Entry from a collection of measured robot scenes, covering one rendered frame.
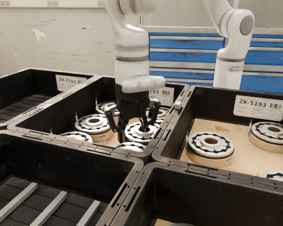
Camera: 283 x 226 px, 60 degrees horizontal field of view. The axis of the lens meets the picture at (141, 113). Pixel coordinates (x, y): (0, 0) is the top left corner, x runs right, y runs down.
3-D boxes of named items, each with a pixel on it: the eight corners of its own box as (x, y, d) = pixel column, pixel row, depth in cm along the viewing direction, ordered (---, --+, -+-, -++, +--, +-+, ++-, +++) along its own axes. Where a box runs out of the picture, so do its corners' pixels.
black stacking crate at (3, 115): (35, 97, 96) (29, 68, 91) (102, 107, 87) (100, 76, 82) (-77, 150, 62) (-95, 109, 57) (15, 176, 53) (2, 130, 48)
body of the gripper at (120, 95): (142, 71, 58) (142, 107, 62) (108, 76, 55) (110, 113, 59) (157, 80, 52) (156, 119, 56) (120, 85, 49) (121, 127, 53)
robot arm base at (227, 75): (210, 98, 97) (215, 55, 90) (234, 100, 95) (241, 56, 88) (211, 108, 89) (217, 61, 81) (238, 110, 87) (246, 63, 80)
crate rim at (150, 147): (101, 81, 83) (101, 74, 82) (190, 92, 73) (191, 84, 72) (4, 138, 49) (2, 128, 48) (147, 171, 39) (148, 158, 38)
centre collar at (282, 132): (262, 125, 64) (263, 123, 63) (283, 128, 62) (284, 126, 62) (263, 133, 59) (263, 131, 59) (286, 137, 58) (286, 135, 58)
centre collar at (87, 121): (90, 117, 68) (90, 115, 68) (107, 120, 66) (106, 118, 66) (81, 125, 64) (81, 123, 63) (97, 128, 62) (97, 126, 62)
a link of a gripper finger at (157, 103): (157, 101, 57) (148, 123, 59) (163, 102, 58) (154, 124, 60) (152, 97, 59) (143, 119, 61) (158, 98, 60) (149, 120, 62)
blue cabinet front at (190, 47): (147, 88, 257) (148, 32, 234) (218, 91, 246) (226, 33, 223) (147, 89, 255) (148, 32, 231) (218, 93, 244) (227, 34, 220)
